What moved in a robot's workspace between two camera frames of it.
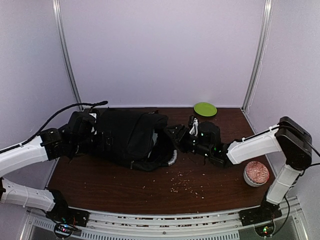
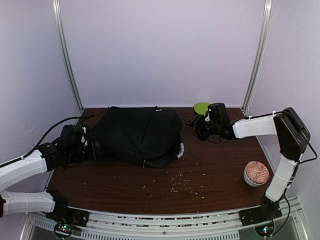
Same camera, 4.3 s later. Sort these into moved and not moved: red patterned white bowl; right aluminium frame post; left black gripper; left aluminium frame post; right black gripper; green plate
Moved: left black gripper; right black gripper
Not moved: green plate; red patterned white bowl; right aluminium frame post; left aluminium frame post
